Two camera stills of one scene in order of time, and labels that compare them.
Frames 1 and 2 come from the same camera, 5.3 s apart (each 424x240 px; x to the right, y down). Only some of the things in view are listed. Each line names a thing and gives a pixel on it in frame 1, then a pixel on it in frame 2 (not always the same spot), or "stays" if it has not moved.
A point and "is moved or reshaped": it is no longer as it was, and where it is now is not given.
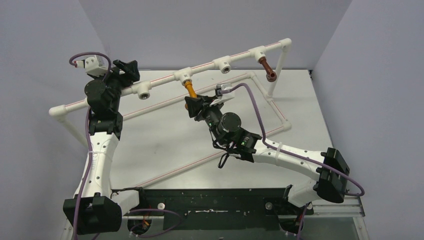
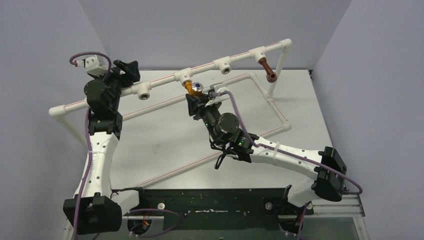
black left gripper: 122,73 stays
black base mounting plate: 217,208 stays
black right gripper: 202,105 stays
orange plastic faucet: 192,91 is moved or reshaped
